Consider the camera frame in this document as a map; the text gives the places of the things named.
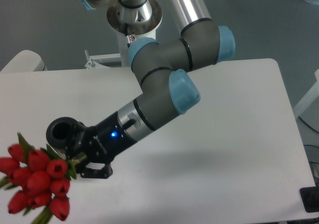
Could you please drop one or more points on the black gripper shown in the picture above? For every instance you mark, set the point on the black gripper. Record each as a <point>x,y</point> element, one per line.
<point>109,138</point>

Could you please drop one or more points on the red tulip bouquet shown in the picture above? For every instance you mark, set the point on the red tulip bouquet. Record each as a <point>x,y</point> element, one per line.
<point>42,179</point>

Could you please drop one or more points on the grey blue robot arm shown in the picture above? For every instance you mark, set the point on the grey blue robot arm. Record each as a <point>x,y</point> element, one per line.
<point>167,90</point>

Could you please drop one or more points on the black ribbed cylindrical vase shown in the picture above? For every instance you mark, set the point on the black ribbed cylindrical vase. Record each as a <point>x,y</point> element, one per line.
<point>57,131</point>

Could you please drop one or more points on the white rounded side table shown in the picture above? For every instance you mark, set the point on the white rounded side table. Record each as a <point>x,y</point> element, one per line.
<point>25,61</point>

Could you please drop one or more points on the black box at edge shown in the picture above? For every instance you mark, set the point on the black box at edge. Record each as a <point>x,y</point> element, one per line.
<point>310,199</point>

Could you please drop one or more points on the white furniture at right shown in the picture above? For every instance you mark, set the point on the white furniture at right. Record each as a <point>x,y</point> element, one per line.
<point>311,95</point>

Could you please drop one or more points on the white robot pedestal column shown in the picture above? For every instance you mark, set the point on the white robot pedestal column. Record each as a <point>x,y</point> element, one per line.
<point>131,24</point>

